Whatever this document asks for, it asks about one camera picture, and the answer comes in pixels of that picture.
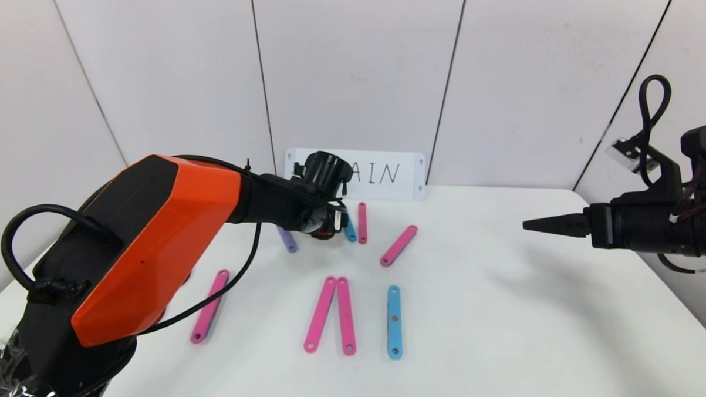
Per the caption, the long blue bar orange dot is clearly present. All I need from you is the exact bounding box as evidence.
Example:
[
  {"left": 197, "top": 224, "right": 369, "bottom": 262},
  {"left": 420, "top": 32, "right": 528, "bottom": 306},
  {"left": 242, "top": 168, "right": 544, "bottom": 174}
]
[{"left": 385, "top": 285, "right": 406, "bottom": 360}]

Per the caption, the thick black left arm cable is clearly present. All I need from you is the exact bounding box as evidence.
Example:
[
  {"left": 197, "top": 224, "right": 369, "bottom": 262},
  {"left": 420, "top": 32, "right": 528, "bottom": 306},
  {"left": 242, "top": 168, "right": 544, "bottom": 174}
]
[{"left": 140, "top": 218, "right": 264, "bottom": 341}]

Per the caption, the long pink bar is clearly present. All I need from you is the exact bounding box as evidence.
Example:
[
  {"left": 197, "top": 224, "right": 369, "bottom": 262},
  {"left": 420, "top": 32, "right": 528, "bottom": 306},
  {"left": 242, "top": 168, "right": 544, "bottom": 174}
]
[
  {"left": 334, "top": 277, "right": 360, "bottom": 356},
  {"left": 379, "top": 224, "right": 418, "bottom": 268},
  {"left": 303, "top": 275, "right": 337, "bottom": 355},
  {"left": 190, "top": 268, "right": 231, "bottom": 346}
]

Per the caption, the looped black right arm cable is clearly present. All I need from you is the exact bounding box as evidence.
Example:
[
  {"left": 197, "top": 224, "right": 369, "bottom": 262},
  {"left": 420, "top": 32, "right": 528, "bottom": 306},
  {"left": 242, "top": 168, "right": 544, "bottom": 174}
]
[{"left": 635, "top": 74, "right": 673, "bottom": 190}]

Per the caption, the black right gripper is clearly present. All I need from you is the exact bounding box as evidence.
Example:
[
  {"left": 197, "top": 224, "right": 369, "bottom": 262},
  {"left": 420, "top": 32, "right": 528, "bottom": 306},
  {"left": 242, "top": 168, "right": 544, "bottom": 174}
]
[{"left": 522, "top": 200, "right": 695, "bottom": 255}]

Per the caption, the white BRAIN sign card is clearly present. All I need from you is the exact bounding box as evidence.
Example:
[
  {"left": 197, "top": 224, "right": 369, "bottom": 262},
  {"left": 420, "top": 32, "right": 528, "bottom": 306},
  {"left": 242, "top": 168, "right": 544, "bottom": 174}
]
[{"left": 284, "top": 148, "right": 427, "bottom": 203}]

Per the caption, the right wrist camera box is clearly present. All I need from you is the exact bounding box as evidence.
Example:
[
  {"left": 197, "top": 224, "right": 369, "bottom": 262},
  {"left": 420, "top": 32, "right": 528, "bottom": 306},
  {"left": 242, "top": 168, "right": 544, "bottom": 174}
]
[{"left": 604, "top": 137, "right": 649, "bottom": 174}]

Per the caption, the thin black right gripper cable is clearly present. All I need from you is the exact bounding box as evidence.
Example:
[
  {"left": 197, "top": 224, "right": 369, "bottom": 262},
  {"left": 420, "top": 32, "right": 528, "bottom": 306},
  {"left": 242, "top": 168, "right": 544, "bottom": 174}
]
[{"left": 656, "top": 253, "right": 706, "bottom": 275}]

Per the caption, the short purple bar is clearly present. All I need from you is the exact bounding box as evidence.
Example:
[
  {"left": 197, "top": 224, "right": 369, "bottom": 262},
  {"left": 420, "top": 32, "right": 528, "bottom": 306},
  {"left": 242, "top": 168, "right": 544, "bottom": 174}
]
[{"left": 277, "top": 226, "right": 299, "bottom": 254}]

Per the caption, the short pink bar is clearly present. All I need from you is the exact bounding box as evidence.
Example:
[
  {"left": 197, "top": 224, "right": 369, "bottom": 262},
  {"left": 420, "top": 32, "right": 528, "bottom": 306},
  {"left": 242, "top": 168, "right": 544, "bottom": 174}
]
[{"left": 356, "top": 202, "right": 370, "bottom": 245}]

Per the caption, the black right camera bracket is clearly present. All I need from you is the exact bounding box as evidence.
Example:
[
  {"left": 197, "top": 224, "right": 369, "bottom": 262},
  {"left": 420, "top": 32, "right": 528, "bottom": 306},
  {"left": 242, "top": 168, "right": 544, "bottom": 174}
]
[{"left": 614, "top": 143, "right": 684, "bottom": 210}]

